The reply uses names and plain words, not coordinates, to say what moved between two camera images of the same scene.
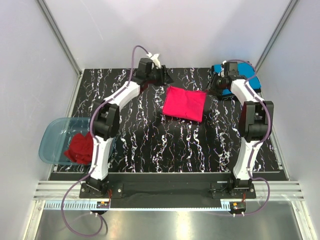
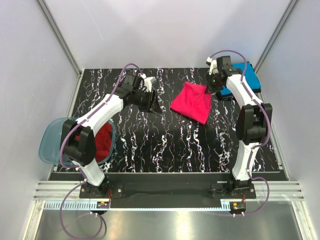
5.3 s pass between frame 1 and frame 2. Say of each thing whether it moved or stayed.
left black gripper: moved
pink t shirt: moved
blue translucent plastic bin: stayed
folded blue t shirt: stayed
